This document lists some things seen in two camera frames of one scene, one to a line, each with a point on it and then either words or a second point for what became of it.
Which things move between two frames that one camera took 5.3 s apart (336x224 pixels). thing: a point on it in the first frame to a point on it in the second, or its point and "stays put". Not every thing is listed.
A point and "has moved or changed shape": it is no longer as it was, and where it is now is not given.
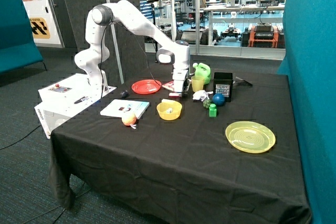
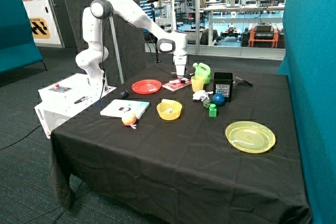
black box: [222, 84] stays put
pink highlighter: [175, 94] has moved or changed shape
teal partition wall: [309, 60] stays put
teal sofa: [18, 45] stays put
